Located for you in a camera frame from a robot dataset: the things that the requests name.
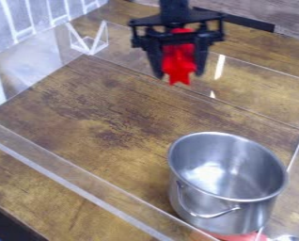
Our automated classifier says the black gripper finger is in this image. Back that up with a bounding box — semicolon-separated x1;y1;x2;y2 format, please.
195;39;208;76
145;41;163;79

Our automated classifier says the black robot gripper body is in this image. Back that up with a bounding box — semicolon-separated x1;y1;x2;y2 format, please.
127;0;225;51

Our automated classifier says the red plastic block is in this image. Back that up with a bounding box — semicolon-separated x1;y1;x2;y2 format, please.
160;27;199;87

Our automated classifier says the silver metal pot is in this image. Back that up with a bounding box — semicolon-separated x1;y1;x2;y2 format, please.
167;132;288;235

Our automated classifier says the red object under pot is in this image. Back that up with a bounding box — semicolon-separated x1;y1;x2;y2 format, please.
188;231;269;241

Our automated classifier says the silver metal object corner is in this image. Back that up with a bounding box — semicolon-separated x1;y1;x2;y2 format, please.
267;234;299;241

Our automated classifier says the clear acrylic front barrier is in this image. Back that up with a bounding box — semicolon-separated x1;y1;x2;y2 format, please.
0;125;219;241

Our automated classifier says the clear acrylic triangle bracket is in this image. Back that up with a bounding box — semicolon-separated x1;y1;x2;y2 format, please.
65;21;109;56

